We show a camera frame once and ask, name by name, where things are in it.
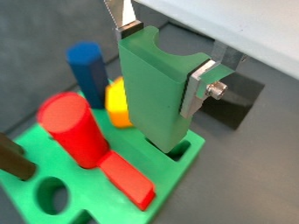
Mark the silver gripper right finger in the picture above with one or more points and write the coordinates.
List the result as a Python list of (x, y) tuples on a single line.
[(203, 83)]

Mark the red square block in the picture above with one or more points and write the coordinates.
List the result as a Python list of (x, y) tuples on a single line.
[(129, 179)]

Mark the brown arch block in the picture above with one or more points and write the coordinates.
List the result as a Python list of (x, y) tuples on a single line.
[(13, 160)]

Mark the blue hexagonal prism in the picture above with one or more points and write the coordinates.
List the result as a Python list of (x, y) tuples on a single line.
[(87, 65)]

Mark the yellow block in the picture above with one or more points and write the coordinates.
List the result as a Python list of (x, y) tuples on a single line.
[(117, 104)]

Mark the green arch object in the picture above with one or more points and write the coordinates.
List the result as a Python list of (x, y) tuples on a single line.
[(155, 79)]

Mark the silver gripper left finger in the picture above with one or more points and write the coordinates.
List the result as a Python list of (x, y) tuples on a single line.
[(122, 12)]

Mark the black curved fixture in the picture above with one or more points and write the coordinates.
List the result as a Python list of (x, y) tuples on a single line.
[(231, 108)]

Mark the green shape sorter base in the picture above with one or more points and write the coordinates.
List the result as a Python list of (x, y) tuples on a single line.
[(98, 173)]

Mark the red cylinder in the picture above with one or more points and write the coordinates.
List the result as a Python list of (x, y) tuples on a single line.
[(67, 119)]

